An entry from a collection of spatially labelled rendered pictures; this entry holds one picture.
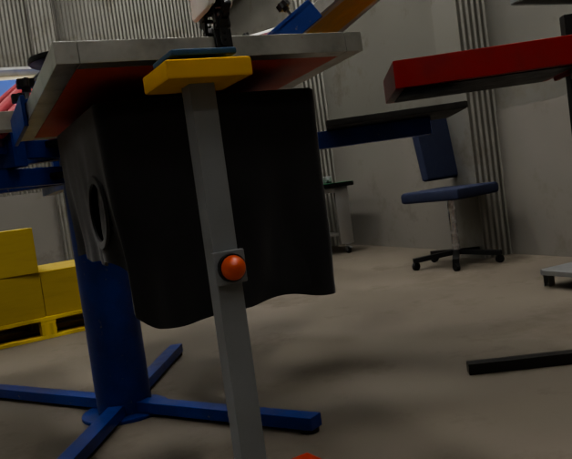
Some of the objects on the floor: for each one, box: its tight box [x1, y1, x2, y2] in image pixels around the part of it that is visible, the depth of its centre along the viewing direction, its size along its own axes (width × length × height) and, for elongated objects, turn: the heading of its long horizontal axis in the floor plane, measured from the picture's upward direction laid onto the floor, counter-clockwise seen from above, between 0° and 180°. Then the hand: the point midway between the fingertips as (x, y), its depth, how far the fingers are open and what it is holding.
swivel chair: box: [401, 118, 505, 271], centre depth 519 cm, size 69×66×119 cm
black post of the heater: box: [466, 13, 572, 375], centre depth 245 cm, size 60×50×120 cm
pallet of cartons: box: [0, 228, 86, 354], centre depth 469 cm, size 120×92×70 cm
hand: (219, 44), depth 126 cm, fingers closed on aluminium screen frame, 4 cm apart
